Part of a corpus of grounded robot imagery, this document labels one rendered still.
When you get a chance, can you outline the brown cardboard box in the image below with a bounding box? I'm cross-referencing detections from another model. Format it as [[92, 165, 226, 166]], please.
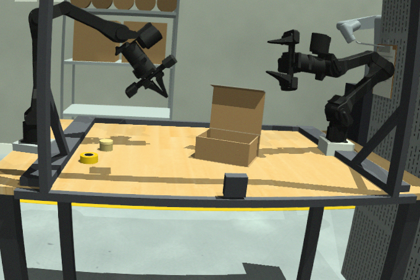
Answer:
[[194, 84, 266, 167]]

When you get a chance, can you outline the white ruled paper sheet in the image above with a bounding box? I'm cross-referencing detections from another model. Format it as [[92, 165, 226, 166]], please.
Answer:
[[372, 49, 395, 98]]

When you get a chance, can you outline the yellow roll of tape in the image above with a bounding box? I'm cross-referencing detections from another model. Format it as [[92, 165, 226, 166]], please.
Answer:
[[80, 152, 98, 164]]

